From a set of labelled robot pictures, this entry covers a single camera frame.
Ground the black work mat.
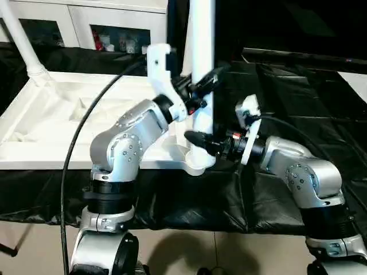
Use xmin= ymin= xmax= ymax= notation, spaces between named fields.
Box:
xmin=0 ymin=41 xmax=367 ymax=234

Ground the white plastic table leg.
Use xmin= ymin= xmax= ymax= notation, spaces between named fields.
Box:
xmin=186 ymin=0 xmax=216 ymax=161
xmin=0 ymin=0 xmax=48 ymax=84
xmin=179 ymin=0 xmax=194 ymax=84

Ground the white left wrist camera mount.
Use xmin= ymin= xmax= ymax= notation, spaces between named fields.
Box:
xmin=146 ymin=43 xmax=187 ymax=123

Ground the blue vertical panel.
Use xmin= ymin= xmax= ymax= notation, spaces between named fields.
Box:
xmin=166 ymin=0 xmax=174 ymax=46

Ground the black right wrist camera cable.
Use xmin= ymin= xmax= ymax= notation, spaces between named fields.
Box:
xmin=252 ymin=113 xmax=367 ymax=163

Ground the white glass-door cabinet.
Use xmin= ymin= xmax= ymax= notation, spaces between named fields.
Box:
xmin=0 ymin=0 xmax=167 ymax=54

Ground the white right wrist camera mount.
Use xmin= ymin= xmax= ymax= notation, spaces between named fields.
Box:
xmin=235 ymin=94 xmax=262 ymax=166

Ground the black left wrist camera cable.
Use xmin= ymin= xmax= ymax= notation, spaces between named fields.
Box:
xmin=58 ymin=61 xmax=150 ymax=275

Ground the black folding chair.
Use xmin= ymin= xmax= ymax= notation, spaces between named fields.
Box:
xmin=0 ymin=225 xmax=32 ymax=257

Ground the small red bottle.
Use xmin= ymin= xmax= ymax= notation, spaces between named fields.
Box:
xmin=93 ymin=31 xmax=106 ymax=52

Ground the white flat board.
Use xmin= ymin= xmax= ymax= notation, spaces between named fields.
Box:
xmin=338 ymin=71 xmax=367 ymax=103

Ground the black metal rail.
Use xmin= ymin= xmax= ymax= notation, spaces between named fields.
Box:
xmin=242 ymin=48 xmax=367 ymax=70

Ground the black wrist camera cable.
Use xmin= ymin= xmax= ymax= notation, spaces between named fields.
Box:
xmin=252 ymin=113 xmax=367 ymax=163
xmin=58 ymin=61 xmax=150 ymax=275

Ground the dark right robot foot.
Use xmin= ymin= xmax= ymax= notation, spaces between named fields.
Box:
xmin=197 ymin=266 xmax=228 ymax=275

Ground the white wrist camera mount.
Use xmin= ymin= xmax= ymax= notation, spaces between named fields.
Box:
xmin=235 ymin=94 xmax=262 ymax=166
xmin=146 ymin=43 xmax=187 ymax=123

